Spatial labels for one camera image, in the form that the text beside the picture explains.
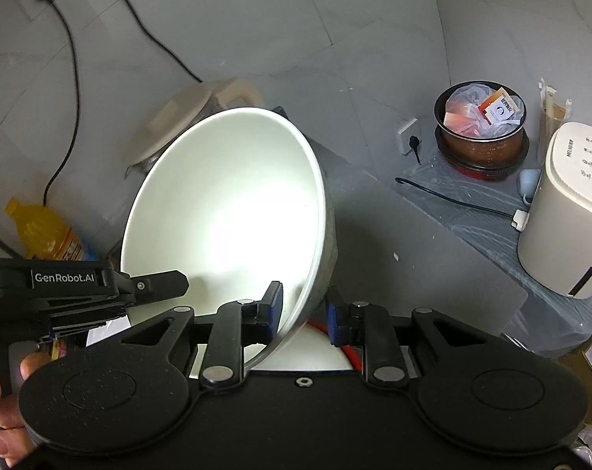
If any glass kettle with beige lid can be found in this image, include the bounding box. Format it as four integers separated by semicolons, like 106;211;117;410
125;78;264;178

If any black kettle cable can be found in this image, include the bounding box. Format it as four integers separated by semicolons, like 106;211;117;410
94;0;205;82

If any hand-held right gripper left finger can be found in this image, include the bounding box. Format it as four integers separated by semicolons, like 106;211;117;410
121;281;283;386

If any plastic bag with packets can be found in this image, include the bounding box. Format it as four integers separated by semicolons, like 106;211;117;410
444;85;525;139

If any brown cooking pot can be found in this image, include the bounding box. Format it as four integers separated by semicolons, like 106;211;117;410
433;82;530;168

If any white mug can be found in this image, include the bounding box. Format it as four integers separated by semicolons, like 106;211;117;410
517;169;542;204

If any grey ribbed mat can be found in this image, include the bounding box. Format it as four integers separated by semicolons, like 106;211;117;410
394;147;592;359

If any beige air fryer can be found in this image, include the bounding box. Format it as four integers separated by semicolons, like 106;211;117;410
516;122;592;299

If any red black cooker base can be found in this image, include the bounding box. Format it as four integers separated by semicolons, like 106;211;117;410
438;137;530;183

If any folded cardboard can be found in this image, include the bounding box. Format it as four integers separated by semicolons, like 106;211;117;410
537;77;572;163

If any person's left hand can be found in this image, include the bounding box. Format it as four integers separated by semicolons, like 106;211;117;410
0;350;51;469

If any small white wall socket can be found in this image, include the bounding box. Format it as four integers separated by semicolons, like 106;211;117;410
397;117;422;163

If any large white bowl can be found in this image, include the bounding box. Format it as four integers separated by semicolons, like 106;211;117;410
121;108;340;372

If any black plug cable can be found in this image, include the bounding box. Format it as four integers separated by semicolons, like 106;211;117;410
42;0;81;206

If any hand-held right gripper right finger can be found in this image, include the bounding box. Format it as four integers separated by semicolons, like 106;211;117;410
327;286;497;387

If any black appliance cable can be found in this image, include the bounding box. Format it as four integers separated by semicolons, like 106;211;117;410
395;176;528;228

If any red-rimmed bowl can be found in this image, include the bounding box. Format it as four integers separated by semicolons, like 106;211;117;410
249;318;363;372

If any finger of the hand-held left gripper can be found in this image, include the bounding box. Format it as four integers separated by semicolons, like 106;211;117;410
39;300;136;344
112;270;190;305

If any orange juice bottle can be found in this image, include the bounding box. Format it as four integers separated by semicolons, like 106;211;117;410
5;197;90;262

